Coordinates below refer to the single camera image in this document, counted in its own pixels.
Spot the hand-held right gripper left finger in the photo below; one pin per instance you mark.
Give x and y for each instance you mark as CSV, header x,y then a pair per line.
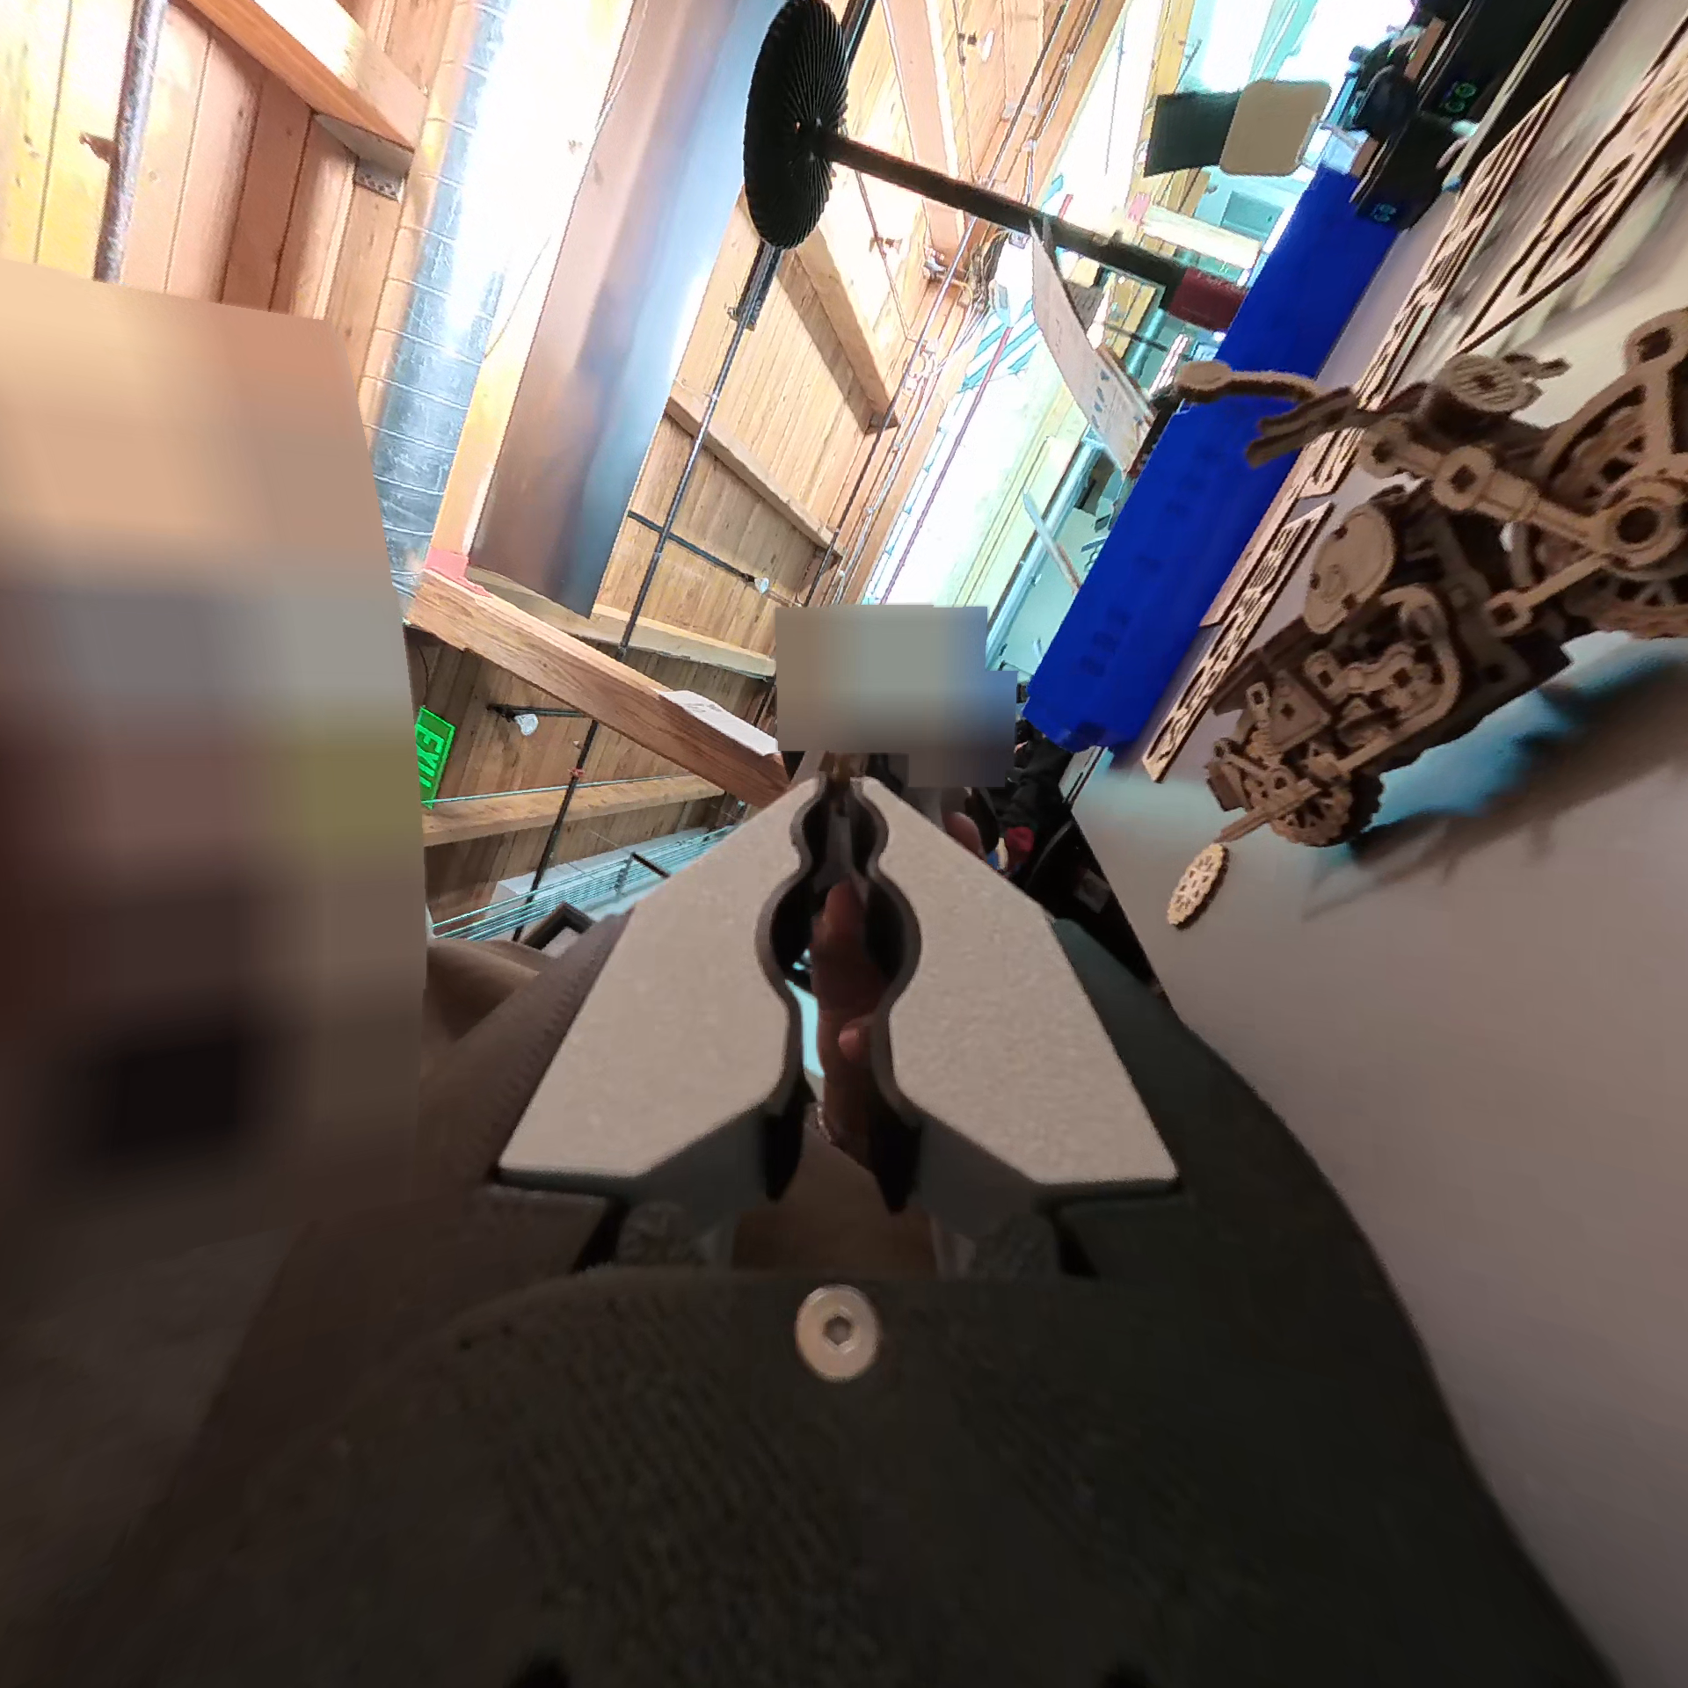
x,y
659,1041

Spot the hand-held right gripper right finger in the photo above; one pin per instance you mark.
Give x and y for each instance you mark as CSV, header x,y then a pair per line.
x,y
1028,1041

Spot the wooden spoked gear wheel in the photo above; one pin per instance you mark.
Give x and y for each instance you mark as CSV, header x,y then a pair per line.
x,y
841,779
1196,886

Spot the person's left hand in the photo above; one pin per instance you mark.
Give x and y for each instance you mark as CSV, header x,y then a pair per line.
x,y
844,975

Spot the person's brown sweater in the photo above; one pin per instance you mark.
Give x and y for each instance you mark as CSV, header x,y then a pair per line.
x,y
489,1016

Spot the white paper sheet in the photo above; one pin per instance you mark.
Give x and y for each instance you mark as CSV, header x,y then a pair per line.
x,y
720,721

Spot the green illuminated sign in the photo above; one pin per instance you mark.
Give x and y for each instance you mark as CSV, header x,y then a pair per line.
x,y
435,759

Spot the wooden ceiling beam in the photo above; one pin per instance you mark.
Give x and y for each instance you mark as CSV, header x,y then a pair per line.
x,y
593,685

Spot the wooden part sheet round holes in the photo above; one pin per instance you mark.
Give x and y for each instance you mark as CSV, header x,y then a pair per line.
x,y
1252,619

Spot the blue plastic bin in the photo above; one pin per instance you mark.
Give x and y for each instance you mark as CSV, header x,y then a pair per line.
x,y
1160,527

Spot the wooden motorcycle model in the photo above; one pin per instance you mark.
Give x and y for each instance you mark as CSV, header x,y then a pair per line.
x,y
1385,634

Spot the wooden part sheet small cutouts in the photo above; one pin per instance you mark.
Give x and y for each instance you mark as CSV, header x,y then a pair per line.
x,y
1450,249

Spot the black ribbed disc lamp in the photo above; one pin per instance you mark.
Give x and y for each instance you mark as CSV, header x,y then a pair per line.
x,y
791,119

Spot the black charging dock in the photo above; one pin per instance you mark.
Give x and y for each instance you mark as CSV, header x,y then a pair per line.
x,y
1410,119

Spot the wooden part sheet gear cutouts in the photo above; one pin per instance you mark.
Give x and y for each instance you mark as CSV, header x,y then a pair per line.
x,y
1622,159

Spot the silver spiral duct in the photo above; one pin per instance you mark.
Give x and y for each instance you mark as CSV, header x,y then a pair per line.
x,y
435,331

